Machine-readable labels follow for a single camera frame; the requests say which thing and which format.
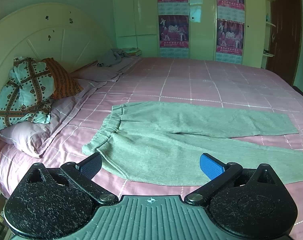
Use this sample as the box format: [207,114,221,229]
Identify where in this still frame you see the grey-green pants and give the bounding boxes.
[81,101,303,187]

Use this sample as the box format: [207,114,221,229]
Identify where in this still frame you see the cream corner shelf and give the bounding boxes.
[263,0,277,57]

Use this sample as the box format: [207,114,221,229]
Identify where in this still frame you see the cream wooden headboard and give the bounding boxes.
[0,3,115,133]

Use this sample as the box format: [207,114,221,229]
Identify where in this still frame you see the pale paper sheet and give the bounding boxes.
[189,0,205,23]

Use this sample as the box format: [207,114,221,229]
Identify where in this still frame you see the crumpled grey garment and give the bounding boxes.
[96,48,127,68]

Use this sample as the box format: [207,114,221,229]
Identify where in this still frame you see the orange striped pillow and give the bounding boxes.
[41,58,84,100]

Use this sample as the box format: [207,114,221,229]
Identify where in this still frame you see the teal patterned pillow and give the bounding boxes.
[0,57,55,132]

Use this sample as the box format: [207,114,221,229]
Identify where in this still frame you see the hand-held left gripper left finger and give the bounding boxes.
[24,152,119,204]

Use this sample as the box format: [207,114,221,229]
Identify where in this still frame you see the stack of folded cloths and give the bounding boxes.
[121,47,143,57]

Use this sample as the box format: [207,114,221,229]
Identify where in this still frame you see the pink checked pillow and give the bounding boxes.
[0,95,85,159]

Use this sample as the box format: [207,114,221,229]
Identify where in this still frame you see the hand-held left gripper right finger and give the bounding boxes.
[184,153,280,204]

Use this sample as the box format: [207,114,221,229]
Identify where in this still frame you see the brown wooden door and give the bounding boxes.
[266,0,303,86]

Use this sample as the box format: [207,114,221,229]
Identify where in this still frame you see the bed with pink checked sheet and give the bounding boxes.
[0,56,303,240]

